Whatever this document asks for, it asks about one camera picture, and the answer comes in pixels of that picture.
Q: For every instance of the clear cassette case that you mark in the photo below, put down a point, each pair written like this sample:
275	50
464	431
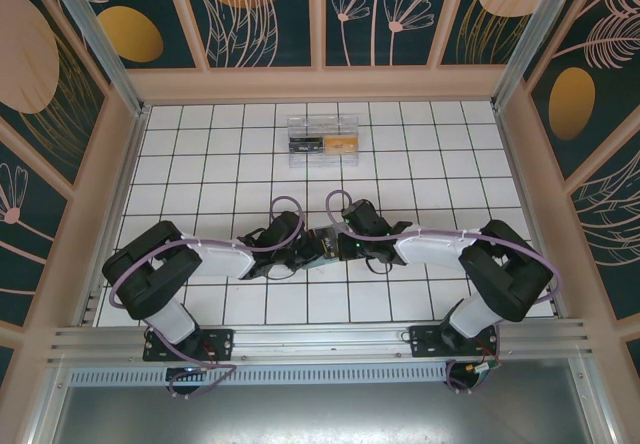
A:
315	263

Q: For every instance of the black card gold print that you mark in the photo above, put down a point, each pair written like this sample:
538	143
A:
327	244

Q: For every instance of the gold credit card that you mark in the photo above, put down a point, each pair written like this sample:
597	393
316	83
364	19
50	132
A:
340	145

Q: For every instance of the dark grey credit card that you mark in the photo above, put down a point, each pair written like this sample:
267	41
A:
305	146

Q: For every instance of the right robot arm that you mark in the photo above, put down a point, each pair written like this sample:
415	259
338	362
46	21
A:
430	249

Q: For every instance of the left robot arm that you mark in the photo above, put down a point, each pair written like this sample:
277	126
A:
225	259

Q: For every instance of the clear acrylic organizer box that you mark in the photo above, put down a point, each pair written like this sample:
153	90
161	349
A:
325	163

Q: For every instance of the grey metal sheet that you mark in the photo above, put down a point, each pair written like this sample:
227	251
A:
320	414

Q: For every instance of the small controller board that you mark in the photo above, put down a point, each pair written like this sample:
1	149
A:
485	368

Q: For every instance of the wide aluminium mounting rail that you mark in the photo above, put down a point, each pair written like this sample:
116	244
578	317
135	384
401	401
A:
320	341

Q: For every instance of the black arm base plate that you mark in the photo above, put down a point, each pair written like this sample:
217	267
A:
220	344
425	344

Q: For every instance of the aluminium side rail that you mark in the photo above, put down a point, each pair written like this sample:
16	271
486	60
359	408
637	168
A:
529	214
116	214

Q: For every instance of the wall panel pink flowers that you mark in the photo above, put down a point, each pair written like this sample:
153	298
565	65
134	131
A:
380	24

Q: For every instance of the wall panel gold oval feathers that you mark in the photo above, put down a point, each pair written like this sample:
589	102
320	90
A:
572	104

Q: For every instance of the wall panel pink leaves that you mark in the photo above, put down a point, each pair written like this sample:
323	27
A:
610	224

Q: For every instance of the aluminium frame post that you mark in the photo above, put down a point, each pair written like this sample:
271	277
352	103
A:
106	49
535	39

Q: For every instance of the wall panel single flower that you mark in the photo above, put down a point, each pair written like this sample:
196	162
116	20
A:
20	244

